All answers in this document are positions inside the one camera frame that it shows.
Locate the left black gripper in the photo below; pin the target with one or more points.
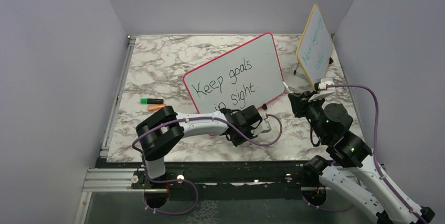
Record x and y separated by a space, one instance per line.
237 142

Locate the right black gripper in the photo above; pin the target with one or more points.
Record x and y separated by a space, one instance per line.
300 100

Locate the white whiteboard marker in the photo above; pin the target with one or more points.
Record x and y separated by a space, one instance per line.
287 88

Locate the pink framed whiteboard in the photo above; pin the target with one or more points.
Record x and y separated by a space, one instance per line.
249 74

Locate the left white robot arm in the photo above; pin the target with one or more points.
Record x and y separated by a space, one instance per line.
161 131

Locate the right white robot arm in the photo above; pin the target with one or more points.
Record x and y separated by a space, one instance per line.
377 196

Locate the yellow framed whiteboard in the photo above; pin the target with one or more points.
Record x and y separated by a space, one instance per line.
315 48

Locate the green black highlighter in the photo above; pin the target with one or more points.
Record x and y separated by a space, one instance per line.
151 101

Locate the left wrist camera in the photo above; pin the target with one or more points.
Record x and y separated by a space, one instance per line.
262 127

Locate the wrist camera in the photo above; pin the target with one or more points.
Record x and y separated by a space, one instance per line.
262 127
323 89

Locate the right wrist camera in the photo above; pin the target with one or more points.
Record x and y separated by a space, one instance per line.
323 89

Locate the black mounting rail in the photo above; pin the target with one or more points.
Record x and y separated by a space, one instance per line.
188 181

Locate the aluminium frame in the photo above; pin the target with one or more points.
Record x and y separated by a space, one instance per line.
111 111

